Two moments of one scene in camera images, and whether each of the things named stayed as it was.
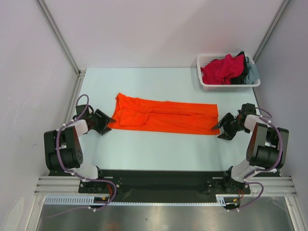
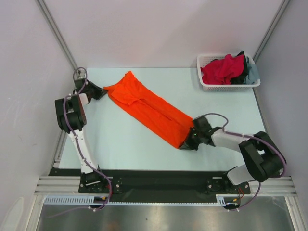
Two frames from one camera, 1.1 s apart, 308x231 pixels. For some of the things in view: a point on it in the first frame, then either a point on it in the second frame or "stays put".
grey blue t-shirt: (253, 76) stays put
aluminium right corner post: (270, 30) stays put
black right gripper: (230, 124) -> (192, 138)
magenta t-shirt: (221, 71) stays put
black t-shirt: (241, 79) stays put
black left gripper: (104, 120) -> (100, 91)
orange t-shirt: (142, 114) -> (150, 108)
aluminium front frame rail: (273, 186) stays put
